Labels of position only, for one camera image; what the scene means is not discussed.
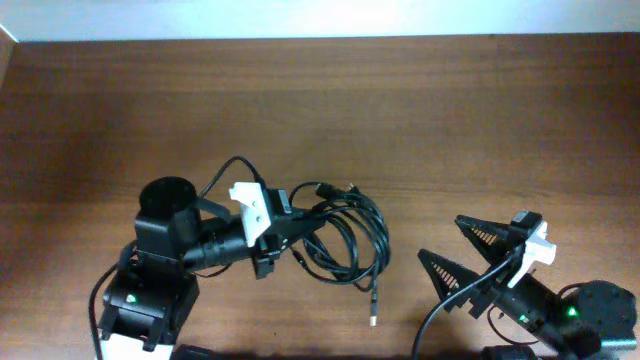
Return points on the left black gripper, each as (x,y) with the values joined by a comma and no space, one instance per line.
(268,251)

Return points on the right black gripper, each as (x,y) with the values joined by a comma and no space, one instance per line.
(495,255)

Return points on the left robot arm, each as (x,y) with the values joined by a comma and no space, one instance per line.
(154,284)

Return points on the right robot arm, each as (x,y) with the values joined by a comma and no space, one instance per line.
(584,320)

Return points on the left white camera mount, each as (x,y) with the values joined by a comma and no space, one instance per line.
(254,213)

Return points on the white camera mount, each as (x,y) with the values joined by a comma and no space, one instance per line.
(537,249)
(254,213)

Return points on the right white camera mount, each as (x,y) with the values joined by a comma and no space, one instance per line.
(537,249)

